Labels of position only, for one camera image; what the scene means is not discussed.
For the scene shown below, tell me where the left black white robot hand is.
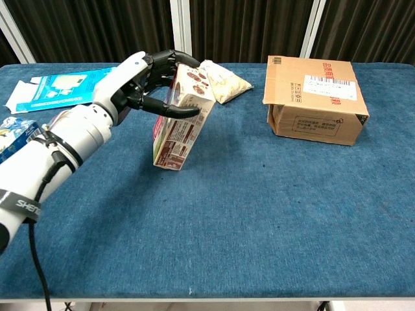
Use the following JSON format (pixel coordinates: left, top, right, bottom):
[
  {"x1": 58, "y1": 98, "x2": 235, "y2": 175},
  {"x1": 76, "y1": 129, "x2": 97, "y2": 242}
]
[{"x1": 91, "y1": 49, "x2": 201, "y2": 127}]

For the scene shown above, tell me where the cream red wafer snack box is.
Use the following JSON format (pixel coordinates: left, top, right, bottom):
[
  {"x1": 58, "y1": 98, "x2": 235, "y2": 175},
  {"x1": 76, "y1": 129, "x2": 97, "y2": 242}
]
[{"x1": 152, "y1": 63, "x2": 217, "y2": 171}]

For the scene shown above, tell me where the brown cardboard shipping box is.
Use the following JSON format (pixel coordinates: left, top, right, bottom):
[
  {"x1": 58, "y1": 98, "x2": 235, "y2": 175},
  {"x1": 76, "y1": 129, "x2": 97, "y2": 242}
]
[{"x1": 261, "y1": 54, "x2": 370, "y2": 147}]

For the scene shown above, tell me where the flattened blue white carton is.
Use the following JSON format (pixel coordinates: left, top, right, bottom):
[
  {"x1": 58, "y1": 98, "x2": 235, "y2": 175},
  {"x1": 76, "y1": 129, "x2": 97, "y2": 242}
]
[{"x1": 5, "y1": 66, "x2": 118, "y2": 115}]

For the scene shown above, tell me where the black pleated curtain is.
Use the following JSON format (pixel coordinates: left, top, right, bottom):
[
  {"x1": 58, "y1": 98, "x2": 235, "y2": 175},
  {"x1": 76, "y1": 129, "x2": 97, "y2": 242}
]
[
  {"x1": 0, "y1": 30, "x2": 24, "y2": 67},
  {"x1": 310, "y1": 0, "x2": 415, "y2": 65},
  {"x1": 189, "y1": 0, "x2": 320, "y2": 64},
  {"x1": 0, "y1": 0, "x2": 175, "y2": 65}
]

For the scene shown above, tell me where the clear bag of snacks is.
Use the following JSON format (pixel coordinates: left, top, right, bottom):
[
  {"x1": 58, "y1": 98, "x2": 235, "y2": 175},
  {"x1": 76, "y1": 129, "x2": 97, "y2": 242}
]
[{"x1": 198, "y1": 60, "x2": 254, "y2": 105}]

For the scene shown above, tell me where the long blue cookie package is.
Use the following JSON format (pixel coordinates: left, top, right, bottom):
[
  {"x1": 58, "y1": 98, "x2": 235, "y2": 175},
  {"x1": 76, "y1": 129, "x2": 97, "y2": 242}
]
[{"x1": 0, "y1": 116, "x2": 42, "y2": 165}]

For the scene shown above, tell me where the blue felt table cover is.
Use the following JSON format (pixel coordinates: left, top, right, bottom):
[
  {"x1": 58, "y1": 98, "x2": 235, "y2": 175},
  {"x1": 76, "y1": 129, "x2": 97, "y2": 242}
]
[{"x1": 0, "y1": 62, "x2": 415, "y2": 304}]

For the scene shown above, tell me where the white aluminium partition post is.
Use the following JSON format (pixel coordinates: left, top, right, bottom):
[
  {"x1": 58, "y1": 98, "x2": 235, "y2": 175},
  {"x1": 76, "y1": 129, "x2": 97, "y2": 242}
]
[
  {"x1": 169, "y1": 0, "x2": 193, "y2": 58},
  {"x1": 300, "y1": 0, "x2": 327, "y2": 59},
  {"x1": 0, "y1": 6, "x2": 37, "y2": 65}
]

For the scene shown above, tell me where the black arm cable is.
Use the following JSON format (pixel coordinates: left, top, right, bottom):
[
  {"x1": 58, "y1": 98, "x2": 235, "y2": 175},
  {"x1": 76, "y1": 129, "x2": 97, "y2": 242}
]
[{"x1": 28, "y1": 129, "x2": 79, "y2": 311}]

